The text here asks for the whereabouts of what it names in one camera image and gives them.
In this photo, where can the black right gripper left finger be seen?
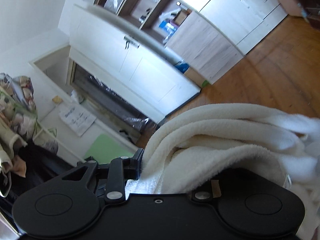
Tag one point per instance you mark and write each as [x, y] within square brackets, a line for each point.
[71, 202]

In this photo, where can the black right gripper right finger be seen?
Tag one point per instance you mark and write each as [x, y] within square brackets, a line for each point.
[244, 203]

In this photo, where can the cream fleece zip jacket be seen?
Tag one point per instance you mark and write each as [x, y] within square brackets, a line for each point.
[201, 142]

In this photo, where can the green mat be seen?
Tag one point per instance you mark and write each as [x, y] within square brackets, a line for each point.
[104, 149]

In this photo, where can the white paper sheet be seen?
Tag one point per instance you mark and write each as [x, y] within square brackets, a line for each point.
[77, 118]

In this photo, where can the floral patterned bag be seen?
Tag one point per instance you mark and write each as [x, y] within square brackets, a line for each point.
[19, 125]

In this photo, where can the fireplace with dark glass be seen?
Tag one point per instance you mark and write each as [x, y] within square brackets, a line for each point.
[109, 107]

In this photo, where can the white cabinet with shelves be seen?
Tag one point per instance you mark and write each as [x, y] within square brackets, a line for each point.
[135, 52]

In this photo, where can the white wood drawer cabinet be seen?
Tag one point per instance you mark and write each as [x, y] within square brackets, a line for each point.
[244, 22]

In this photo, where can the pink bag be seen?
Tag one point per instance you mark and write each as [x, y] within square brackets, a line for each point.
[292, 7]

